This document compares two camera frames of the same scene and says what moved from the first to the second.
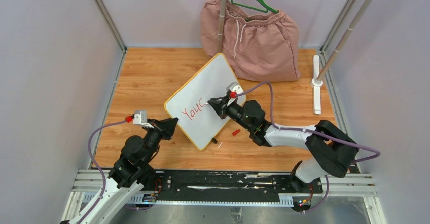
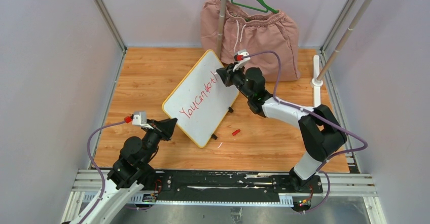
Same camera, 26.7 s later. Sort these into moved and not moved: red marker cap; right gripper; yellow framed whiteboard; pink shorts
Moved: yellow framed whiteboard; right gripper
Not moved: red marker cap; pink shorts
